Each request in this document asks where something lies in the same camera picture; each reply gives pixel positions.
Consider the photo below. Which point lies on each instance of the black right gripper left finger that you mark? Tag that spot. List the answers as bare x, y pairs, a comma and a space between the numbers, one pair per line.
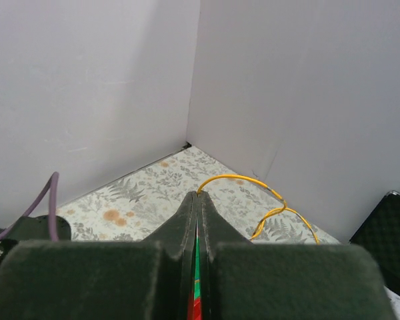
148, 279

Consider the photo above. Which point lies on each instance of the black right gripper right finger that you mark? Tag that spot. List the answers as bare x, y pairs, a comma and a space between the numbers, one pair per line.
243, 280

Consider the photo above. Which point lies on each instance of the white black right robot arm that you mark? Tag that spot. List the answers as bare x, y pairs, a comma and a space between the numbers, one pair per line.
13, 240

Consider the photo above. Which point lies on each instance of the green plastic bin right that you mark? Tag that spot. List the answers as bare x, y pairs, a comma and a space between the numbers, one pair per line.
197, 288

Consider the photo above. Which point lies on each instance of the red plastic bin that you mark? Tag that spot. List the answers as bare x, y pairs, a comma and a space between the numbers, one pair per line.
194, 311

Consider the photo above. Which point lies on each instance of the floral table mat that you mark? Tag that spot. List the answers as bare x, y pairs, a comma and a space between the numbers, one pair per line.
134, 206

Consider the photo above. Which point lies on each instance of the black poker chip case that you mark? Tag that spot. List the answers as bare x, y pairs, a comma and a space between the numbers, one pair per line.
379, 234

